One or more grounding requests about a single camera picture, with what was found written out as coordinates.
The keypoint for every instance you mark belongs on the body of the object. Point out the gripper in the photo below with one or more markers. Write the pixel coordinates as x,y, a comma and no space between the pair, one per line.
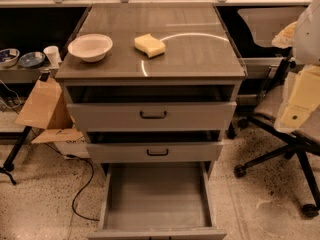
308,37

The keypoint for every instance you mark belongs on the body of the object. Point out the yellow sponge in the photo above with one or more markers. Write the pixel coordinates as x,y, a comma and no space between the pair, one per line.
149,45

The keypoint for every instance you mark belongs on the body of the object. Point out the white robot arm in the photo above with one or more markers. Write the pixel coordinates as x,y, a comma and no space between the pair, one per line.
303,36

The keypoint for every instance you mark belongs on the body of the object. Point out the grey three-drawer cabinet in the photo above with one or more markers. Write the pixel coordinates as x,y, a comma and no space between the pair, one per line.
198,51

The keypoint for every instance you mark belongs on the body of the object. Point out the grey open bottom drawer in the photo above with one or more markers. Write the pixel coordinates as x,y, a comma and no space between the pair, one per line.
157,201

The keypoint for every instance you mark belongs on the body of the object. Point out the grey top drawer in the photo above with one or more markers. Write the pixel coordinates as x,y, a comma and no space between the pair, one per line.
150,108

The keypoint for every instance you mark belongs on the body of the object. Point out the black office chair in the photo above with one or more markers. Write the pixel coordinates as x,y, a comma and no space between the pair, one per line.
298,143

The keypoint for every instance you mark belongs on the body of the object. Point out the white bowl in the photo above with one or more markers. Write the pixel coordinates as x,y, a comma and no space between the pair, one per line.
91,47

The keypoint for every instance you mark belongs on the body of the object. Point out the white paper cup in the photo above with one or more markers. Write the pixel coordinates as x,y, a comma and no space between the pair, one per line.
53,55

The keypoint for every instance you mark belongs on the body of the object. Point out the brown cardboard box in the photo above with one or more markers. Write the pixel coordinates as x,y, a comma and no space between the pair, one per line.
45,109

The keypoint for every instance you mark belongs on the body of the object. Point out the grey side shelf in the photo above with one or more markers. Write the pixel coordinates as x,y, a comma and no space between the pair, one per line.
19,75

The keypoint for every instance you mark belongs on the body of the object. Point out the blue patterned bowl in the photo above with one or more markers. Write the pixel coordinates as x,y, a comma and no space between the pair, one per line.
9,57

